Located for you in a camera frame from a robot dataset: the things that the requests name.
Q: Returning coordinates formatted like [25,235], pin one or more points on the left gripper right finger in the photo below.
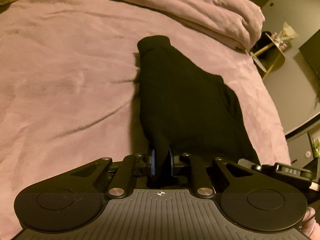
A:
[189,172]

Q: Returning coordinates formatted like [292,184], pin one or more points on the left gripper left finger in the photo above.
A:
[124,174]

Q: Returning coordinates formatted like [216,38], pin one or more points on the black garment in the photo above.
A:
[184,109]

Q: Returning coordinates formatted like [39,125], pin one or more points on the right hand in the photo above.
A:
[310,227]

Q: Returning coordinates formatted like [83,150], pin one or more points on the round side table gold legs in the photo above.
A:
[267,55]

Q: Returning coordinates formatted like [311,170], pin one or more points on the purple bed sheet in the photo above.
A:
[69,88]

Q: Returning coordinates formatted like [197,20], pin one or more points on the flower bouquet on table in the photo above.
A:
[283,38]

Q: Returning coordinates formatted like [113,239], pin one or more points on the purple folded blanket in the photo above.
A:
[235,23]

